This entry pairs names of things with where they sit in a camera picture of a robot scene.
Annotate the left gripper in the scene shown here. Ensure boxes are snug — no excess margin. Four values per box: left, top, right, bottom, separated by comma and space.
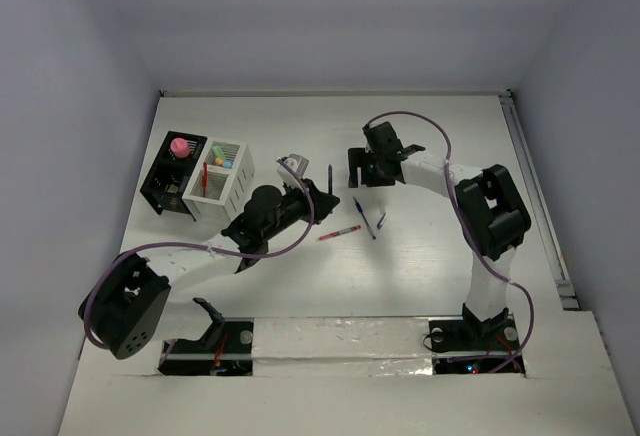
262, 177, 337, 241

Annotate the purple gel pen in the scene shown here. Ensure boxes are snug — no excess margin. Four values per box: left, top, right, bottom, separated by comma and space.
327, 164, 333, 195

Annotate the blue gel pen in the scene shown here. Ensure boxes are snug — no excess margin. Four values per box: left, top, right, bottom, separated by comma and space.
352, 196, 377, 241

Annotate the dark red ink pen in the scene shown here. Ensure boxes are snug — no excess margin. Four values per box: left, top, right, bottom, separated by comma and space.
317, 225, 361, 241

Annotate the green highlighter marker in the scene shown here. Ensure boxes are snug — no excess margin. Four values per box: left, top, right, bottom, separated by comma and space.
212, 144, 226, 159

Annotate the red gel pen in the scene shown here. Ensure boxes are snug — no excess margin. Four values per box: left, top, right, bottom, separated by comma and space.
201, 161, 208, 198

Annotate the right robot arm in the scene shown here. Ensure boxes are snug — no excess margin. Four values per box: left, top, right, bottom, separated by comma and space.
348, 122, 531, 348

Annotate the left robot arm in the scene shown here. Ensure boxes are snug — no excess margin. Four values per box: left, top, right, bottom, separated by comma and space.
78, 179, 340, 360

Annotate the white slatted organizer container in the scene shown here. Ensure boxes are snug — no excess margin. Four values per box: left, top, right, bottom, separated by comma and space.
183, 138, 255, 225

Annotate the black organizer container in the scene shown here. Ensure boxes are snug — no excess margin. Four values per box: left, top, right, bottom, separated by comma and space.
140, 131, 207, 218

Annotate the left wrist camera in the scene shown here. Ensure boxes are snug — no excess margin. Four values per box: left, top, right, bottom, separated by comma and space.
277, 153, 309, 186

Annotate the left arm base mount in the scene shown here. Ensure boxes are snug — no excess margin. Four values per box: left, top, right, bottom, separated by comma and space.
157, 298, 254, 377

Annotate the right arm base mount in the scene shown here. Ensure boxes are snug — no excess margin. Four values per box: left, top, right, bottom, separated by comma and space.
422, 319, 525, 375

